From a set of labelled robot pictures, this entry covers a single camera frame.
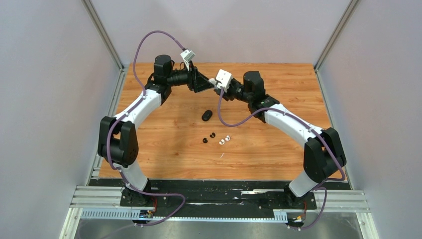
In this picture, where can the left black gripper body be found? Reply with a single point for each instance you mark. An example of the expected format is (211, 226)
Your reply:
(192, 83)

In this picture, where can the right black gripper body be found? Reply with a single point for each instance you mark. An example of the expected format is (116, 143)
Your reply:
(232, 91)

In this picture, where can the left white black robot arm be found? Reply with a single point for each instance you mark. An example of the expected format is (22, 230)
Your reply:
(118, 142)

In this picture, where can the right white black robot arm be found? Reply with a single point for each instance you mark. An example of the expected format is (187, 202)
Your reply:
(323, 151)

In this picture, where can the black earbud charging case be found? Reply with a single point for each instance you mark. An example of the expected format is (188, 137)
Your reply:
(206, 116)

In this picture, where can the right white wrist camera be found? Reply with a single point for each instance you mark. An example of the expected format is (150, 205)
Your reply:
(223, 79)

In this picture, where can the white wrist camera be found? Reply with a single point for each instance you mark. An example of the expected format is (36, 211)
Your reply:
(223, 79)
(187, 56)

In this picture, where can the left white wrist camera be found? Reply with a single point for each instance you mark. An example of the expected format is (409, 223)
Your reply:
(187, 56)

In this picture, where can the left aluminium frame post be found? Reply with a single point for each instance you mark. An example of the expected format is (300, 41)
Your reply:
(92, 12)

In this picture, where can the aluminium frame post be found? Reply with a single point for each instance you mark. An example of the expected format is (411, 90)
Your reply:
(92, 12)
(336, 33)

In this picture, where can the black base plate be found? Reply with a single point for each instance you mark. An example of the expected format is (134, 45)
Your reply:
(168, 197)

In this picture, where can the right aluminium frame post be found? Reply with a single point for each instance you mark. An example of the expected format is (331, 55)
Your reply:
(336, 33)

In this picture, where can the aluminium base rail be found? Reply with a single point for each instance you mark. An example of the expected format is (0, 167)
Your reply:
(331, 200)

